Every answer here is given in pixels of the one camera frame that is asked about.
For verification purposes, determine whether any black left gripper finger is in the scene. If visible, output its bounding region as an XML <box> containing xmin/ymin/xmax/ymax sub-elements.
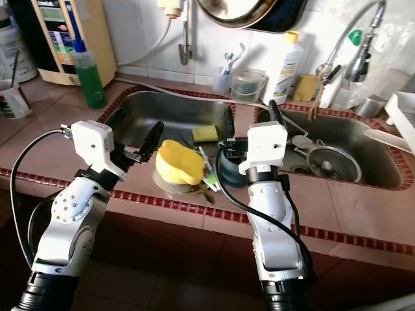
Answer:
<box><xmin>139</xmin><ymin>121</ymin><xmax>165</xmax><ymax>163</ymax></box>

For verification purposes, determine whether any blue ceramic mug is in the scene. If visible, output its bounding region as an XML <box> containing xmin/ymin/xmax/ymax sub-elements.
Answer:
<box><xmin>216</xmin><ymin>144</ymin><xmax>248</xmax><ymax>189</ymax></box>

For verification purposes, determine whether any yellow plastic bowl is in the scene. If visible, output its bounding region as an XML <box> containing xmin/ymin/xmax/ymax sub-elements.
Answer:
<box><xmin>156</xmin><ymin>139</ymin><xmax>207</xmax><ymax>187</ymax></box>

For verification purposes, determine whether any white tongs green clip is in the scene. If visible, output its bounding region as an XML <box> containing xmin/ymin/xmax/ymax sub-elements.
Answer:
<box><xmin>195</xmin><ymin>148</ymin><xmax>218</xmax><ymax>194</ymax></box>

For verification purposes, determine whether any yellow green scouring sponge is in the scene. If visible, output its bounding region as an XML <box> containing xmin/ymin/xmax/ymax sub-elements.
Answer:
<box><xmin>193</xmin><ymin>125</ymin><xmax>220</xmax><ymax>143</ymax></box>

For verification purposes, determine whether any steel sink basin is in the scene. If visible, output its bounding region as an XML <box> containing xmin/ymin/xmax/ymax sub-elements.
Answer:
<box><xmin>256</xmin><ymin>107</ymin><xmax>409</xmax><ymax>189</ymax></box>
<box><xmin>104</xmin><ymin>91</ymin><xmax>234</xmax><ymax>159</ymax></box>

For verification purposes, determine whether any plain yellow sponge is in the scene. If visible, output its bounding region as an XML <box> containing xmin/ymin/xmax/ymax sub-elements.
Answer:
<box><xmin>290</xmin><ymin>75</ymin><xmax>322</xmax><ymax>102</ymax></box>

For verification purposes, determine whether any clear plastic bucket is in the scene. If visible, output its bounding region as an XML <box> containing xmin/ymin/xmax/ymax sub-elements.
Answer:
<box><xmin>230</xmin><ymin>68</ymin><xmax>268</xmax><ymax>102</ymax></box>

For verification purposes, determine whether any clear toothbrush cup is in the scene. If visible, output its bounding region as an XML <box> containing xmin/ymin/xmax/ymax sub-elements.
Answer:
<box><xmin>212</xmin><ymin>66</ymin><xmax>233</xmax><ymax>96</ymax></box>

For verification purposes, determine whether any white detergent bottle yellow cap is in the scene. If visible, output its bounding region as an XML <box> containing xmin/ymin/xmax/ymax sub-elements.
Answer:
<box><xmin>279</xmin><ymin>30</ymin><xmax>305</xmax><ymax>106</ymax></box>

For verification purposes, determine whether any round steel bowl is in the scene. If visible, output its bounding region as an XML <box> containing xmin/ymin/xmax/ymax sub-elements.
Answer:
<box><xmin>152</xmin><ymin>170</ymin><xmax>211</xmax><ymax>195</ymax></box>

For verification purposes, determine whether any blue white toothbrush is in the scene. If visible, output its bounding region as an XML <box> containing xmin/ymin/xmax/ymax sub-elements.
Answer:
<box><xmin>224</xmin><ymin>42</ymin><xmax>247</xmax><ymax>75</ymax></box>

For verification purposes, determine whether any round steel strainer lid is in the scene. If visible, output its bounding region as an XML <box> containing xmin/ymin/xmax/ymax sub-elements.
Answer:
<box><xmin>306</xmin><ymin>146</ymin><xmax>362</xmax><ymax>184</ymax></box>

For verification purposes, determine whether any white ionizer tube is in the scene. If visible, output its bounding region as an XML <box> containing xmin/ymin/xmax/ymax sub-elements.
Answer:
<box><xmin>113</xmin><ymin>14</ymin><xmax>172</xmax><ymax>69</ymax></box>

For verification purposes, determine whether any green liquid bottle blue cap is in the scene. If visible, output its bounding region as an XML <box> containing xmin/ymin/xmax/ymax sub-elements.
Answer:
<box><xmin>71</xmin><ymin>39</ymin><xmax>108</xmax><ymax>109</ymax></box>

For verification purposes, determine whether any small steel cup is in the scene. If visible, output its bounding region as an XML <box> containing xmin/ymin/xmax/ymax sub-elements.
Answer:
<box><xmin>357</xmin><ymin>95</ymin><xmax>386</xmax><ymax>119</ymax></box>

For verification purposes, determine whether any chrome gooseneck faucet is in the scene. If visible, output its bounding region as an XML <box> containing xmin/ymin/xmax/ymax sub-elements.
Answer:
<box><xmin>314</xmin><ymin>0</ymin><xmax>388</xmax><ymax>124</ymax></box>

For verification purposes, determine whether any hanging black tray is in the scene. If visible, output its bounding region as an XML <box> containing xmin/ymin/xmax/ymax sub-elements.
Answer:
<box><xmin>256</xmin><ymin>0</ymin><xmax>309</xmax><ymax>33</ymax></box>

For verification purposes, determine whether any hanging steel pan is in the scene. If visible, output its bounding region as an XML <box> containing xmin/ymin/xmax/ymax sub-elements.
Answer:
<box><xmin>196</xmin><ymin>0</ymin><xmax>286</xmax><ymax>30</ymax></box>

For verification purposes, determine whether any white bottle green cap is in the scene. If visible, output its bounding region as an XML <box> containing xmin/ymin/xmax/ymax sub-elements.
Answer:
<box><xmin>321</xmin><ymin>29</ymin><xmax>364</xmax><ymax>109</ymax></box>

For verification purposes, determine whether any beige water ionizer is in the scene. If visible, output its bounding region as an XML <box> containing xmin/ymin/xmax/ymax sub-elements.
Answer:
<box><xmin>10</xmin><ymin>0</ymin><xmax>114</xmax><ymax>87</ymax></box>

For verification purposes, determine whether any white mug green print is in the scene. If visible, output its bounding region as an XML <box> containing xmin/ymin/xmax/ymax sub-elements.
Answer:
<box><xmin>0</xmin><ymin>79</ymin><xmax>32</xmax><ymax>119</ymax></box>

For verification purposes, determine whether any beige tap filter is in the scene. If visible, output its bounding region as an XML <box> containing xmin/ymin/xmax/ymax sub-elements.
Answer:
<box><xmin>158</xmin><ymin>0</ymin><xmax>189</xmax><ymax>19</ymax></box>

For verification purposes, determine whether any large white plastic jar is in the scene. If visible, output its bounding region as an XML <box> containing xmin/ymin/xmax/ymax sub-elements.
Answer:
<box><xmin>0</xmin><ymin>19</ymin><xmax>38</xmax><ymax>84</ymax></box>

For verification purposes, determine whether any clear plastic bag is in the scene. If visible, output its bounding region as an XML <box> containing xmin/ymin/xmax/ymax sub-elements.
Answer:
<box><xmin>331</xmin><ymin>0</ymin><xmax>415</xmax><ymax>111</ymax></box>

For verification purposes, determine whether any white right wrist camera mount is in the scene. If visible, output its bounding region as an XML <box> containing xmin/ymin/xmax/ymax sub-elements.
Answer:
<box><xmin>239</xmin><ymin>121</ymin><xmax>289</xmax><ymax>174</ymax></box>

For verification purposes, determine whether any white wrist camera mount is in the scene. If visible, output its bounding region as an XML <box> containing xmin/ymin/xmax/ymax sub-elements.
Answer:
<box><xmin>239</xmin><ymin>121</ymin><xmax>289</xmax><ymax>174</ymax></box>
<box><xmin>71</xmin><ymin>121</ymin><xmax>125</xmax><ymax>181</ymax></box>

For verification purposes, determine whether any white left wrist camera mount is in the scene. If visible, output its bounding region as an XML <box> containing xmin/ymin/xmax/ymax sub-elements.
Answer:
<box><xmin>71</xmin><ymin>121</ymin><xmax>125</xmax><ymax>181</ymax></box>

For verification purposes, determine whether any chrome wall tap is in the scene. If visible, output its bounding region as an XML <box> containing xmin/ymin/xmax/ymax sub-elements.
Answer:
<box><xmin>178</xmin><ymin>0</ymin><xmax>195</xmax><ymax>65</ymax></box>

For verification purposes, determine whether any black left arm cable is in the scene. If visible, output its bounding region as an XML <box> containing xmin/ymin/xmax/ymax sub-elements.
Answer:
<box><xmin>10</xmin><ymin>128</ymin><xmax>75</xmax><ymax>276</ymax></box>

